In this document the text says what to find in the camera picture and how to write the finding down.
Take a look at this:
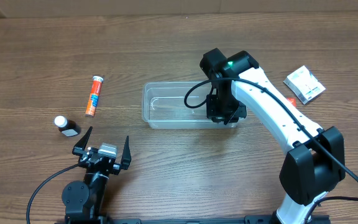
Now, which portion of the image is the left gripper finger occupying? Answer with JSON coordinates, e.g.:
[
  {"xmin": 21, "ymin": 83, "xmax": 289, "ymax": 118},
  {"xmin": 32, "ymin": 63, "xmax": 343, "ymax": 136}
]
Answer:
[
  {"xmin": 73, "ymin": 126, "xmax": 93, "ymax": 150},
  {"xmin": 121, "ymin": 136, "xmax": 132, "ymax": 170}
]

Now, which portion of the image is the dark medicine bottle white cap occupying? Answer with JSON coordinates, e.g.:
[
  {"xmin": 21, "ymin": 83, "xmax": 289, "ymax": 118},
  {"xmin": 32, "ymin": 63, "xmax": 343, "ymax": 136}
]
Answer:
[{"xmin": 54, "ymin": 116, "xmax": 81, "ymax": 137}]

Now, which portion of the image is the orange effervescent tablet tube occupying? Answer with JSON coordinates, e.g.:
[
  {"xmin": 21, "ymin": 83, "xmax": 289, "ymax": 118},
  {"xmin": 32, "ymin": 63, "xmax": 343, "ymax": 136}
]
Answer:
[{"xmin": 85, "ymin": 76, "xmax": 104, "ymax": 117}]

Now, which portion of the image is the red medicine box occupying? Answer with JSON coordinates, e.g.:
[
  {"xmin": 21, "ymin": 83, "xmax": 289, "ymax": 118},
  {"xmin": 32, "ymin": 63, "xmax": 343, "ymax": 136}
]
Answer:
[{"xmin": 287, "ymin": 98, "xmax": 296, "ymax": 107}]

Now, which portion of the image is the white medicine box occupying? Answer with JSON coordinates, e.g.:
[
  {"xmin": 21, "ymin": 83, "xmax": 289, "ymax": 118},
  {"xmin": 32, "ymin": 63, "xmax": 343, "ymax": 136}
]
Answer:
[{"xmin": 283, "ymin": 65, "xmax": 326, "ymax": 105}]

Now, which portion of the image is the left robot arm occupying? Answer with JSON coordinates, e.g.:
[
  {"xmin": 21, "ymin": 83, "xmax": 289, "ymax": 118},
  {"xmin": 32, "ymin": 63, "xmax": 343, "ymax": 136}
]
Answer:
[{"xmin": 62, "ymin": 127, "xmax": 132, "ymax": 223}]

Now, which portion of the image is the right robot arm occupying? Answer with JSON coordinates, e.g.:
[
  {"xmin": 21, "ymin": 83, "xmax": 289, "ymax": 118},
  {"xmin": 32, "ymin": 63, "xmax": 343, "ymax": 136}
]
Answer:
[{"xmin": 200, "ymin": 49, "xmax": 345, "ymax": 223}]

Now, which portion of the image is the clear plastic container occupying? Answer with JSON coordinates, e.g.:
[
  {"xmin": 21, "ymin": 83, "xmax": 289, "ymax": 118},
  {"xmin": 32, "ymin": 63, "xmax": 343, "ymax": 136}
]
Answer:
[{"xmin": 142, "ymin": 81, "xmax": 246, "ymax": 129}]

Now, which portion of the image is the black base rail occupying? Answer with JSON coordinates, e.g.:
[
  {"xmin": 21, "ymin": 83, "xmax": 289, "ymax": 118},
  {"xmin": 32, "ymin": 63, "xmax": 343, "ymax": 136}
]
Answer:
[{"xmin": 54, "ymin": 214, "xmax": 332, "ymax": 224}]

